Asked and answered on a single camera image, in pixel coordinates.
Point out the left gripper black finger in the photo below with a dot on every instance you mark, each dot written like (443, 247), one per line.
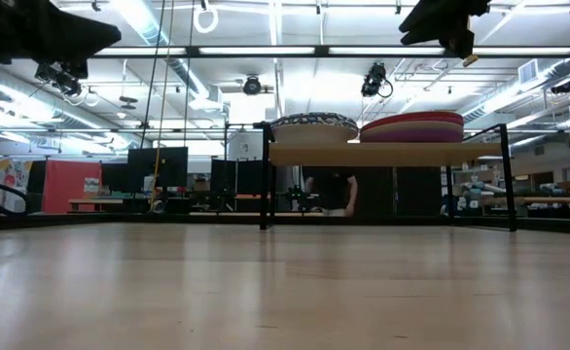
(95, 34)

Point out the floral patterned cloth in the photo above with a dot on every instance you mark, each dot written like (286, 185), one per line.
(5, 180)

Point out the black ceiling-mounted device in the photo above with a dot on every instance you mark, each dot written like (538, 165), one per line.
(61, 80)
(375, 78)
(252, 85)

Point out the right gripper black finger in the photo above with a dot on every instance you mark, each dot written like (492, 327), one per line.
(421, 22)
(461, 44)

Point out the pink plastic plate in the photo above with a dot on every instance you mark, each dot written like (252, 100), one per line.
(411, 117)

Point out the red partition panel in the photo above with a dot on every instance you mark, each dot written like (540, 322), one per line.
(68, 187)

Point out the black double monitor screen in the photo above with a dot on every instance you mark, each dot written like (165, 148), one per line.
(236, 176)

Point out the wooden shelf with black legs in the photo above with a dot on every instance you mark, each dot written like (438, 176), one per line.
(382, 154)

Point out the small black monitor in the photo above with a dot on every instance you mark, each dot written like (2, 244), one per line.
(115, 177)

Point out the person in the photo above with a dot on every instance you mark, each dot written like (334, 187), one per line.
(331, 189)

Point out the orange plastic plate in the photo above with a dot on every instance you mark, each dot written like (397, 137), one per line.
(426, 123)

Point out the purple plastic plate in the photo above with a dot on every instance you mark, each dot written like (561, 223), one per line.
(411, 137)

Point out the blue patterned paper plate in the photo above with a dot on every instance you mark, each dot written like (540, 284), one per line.
(314, 121)
(314, 126)
(314, 136)

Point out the black metal rig frame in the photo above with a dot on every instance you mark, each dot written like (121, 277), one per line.
(321, 50)

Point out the large black monitor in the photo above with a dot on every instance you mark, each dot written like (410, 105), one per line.
(158, 167)

